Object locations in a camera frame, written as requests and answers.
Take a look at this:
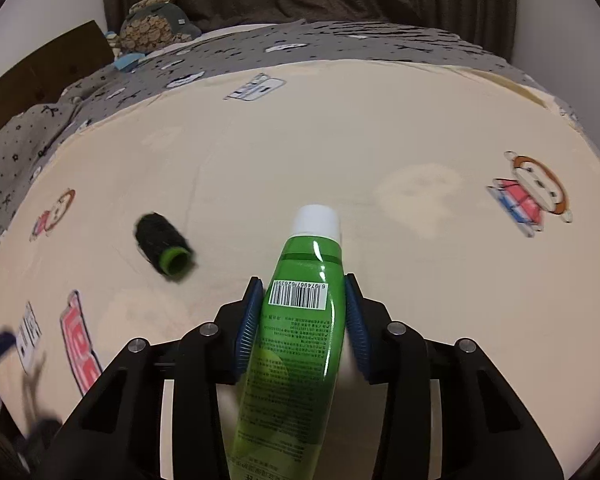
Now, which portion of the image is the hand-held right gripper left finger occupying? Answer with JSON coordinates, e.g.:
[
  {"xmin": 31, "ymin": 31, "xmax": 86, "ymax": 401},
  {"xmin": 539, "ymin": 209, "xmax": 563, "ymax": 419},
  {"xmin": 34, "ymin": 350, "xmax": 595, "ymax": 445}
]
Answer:
[{"xmin": 40, "ymin": 276, "xmax": 266, "ymax": 480}]

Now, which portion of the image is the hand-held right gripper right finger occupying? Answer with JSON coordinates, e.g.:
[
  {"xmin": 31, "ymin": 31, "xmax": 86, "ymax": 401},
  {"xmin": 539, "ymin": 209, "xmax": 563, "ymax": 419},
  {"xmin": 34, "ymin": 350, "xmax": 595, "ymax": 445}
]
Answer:
[{"xmin": 344, "ymin": 274, "xmax": 566, "ymax": 480}]

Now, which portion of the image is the green tube with white cap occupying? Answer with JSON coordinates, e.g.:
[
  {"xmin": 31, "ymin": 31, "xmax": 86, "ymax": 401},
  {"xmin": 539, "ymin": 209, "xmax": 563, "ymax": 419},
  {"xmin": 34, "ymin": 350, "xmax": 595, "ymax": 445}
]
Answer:
[{"xmin": 227, "ymin": 205, "xmax": 348, "ymax": 480}]

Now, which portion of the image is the black thread spool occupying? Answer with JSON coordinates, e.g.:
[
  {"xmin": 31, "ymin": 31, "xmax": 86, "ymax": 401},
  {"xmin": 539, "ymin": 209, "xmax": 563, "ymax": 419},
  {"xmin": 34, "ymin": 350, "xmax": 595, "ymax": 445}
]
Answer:
[{"xmin": 134, "ymin": 212, "xmax": 197, "ymax": 283}]

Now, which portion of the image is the dark wooden headboard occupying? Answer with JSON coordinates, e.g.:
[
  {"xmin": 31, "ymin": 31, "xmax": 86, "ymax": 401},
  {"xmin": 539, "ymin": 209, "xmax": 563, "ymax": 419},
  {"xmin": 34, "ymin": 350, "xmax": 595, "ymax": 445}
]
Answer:
[{"xmin": 0, "ymin": 20, "xmax": 115, "ymax": 136}]

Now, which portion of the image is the grey printed quilt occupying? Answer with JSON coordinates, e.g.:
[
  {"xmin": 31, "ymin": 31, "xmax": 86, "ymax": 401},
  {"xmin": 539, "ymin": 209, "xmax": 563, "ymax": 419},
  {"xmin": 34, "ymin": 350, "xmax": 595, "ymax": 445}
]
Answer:
[{"xmin": 0, "ymin": 20, "xmax": 581, "ymax": 281}]

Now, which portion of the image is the patterned plush toy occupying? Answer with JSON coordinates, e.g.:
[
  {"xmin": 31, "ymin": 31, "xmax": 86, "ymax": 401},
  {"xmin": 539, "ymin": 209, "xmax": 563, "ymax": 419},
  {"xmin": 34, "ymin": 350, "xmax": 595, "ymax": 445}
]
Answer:
[{"xmin": 105, "ymin": 0, "xmax": 202, "ymax": 56}]

